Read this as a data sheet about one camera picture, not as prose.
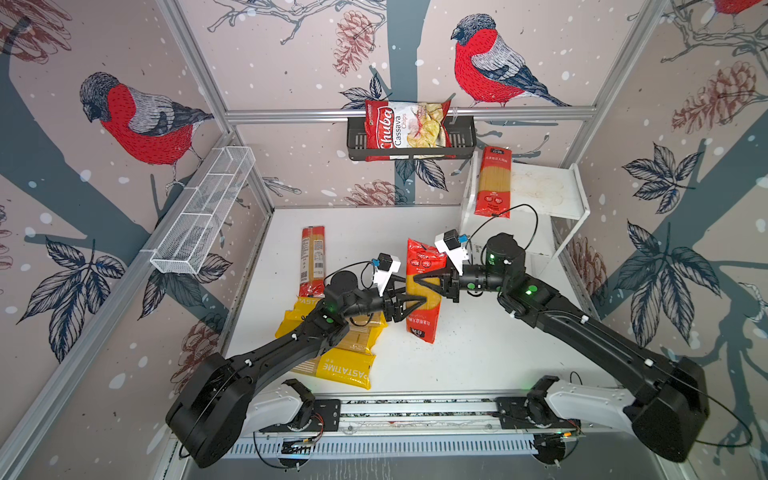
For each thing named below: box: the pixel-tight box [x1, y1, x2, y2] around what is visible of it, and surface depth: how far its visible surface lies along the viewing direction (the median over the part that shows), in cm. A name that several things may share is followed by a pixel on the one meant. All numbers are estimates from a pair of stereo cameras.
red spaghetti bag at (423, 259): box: [406, 239, 447, 344], surface depth 67 cm
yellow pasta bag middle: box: [337, 323, 386, 353], surface depth 86 cm
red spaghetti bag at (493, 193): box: [474, 147, 512, 219], surface depth 80 cm
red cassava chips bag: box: [365, 100, 456, 162], surface depth 89 cm
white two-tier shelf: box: [460, 150, 591, 276], surface depth 81 cm
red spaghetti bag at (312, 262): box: [299, 226, 325, 298], surface depth 106 cm
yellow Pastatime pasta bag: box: [291, 333, 381, 390], surface depth 81 cm
